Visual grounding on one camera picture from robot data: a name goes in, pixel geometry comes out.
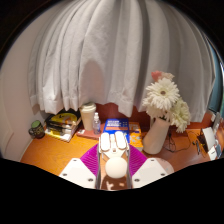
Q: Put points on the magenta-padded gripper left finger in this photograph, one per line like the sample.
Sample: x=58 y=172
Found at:
x=78 y=173

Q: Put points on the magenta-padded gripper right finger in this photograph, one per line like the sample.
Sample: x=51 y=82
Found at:
x=148 y=171

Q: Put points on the white computer mouse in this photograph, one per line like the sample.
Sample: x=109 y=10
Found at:
x=116 y=168

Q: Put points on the white ceramic vase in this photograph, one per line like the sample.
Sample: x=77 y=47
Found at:
x=155 y=138

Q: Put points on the red book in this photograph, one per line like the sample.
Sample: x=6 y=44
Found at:
x=85 y=134

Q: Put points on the yellow and white book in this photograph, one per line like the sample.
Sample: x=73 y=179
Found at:
x=60 y=135

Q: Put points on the black and white book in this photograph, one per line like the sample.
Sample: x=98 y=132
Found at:
x=59 y=130

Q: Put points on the clear spray bottle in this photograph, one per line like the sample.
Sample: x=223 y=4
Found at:
x=96 y=125

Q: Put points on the blue book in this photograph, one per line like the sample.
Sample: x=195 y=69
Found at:
x=116 y=126

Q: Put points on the cream tumbler with lid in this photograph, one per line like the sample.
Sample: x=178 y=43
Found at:
x=87 y=116

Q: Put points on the dark mug green inside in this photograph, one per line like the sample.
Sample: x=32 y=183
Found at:
x=37 y=130

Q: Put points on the white box device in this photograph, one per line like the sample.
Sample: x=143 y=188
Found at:
x=209 y=137

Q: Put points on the white and pink flower bouquet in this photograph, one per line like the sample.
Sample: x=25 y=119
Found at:
x=163 y=95

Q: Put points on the white pleated curtain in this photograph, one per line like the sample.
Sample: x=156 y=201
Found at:
x=100 y=50

